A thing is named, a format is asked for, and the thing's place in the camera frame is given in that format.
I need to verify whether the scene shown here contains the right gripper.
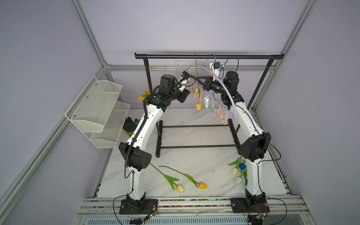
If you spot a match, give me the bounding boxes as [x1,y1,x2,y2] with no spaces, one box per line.
[197,76,229,96]

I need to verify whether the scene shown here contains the purple clip hanger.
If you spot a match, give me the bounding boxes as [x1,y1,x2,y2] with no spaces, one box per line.
[179,60,244,124]

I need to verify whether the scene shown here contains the black clothes rack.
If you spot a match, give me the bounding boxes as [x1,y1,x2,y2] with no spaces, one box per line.
[119,61,271,161]

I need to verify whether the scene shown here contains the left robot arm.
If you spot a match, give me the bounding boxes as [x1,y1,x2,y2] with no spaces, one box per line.
[119,72,191,203]

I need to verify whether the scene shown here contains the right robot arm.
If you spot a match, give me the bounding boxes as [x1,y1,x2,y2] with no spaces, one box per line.
[198,71,271,205]

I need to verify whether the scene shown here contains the sunflower bouquet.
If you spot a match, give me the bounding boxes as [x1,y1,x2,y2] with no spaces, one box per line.
[138,89,151,102]

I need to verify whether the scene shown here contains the green gardening glove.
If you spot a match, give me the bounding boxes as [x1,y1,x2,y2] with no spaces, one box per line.
[134,119,140,126]

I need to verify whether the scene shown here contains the white mesh two-tier shelf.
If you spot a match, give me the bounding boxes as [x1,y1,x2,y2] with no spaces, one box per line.
[65,77,130,149]

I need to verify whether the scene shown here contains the white tulip upper right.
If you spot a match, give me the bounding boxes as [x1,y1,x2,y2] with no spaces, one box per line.
[228,156,242,176]

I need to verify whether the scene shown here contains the white tulip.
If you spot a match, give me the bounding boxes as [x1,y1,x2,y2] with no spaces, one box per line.
[235,168,248,185]
[228,156,242,176]

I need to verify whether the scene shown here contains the pale yellow tulip front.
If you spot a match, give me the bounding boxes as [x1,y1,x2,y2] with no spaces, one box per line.
[150,164,185,193]

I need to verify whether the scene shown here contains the white tulip lower right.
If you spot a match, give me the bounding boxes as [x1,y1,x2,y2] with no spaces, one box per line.
[235,168,248,185]

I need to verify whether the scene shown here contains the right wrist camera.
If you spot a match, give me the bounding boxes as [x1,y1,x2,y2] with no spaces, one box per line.
[209,62,224,77]

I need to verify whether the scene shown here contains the white wire wall basket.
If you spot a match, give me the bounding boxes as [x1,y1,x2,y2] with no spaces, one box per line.
[176,61,211,89]

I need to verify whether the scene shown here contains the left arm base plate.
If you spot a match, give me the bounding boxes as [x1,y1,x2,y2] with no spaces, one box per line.
[118,199,158,215]

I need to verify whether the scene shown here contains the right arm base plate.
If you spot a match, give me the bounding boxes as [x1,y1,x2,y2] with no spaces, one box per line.
[230,196,270,213]

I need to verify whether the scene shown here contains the aluminium front rail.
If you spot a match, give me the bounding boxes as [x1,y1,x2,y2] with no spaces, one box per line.
[75,195,316,225]

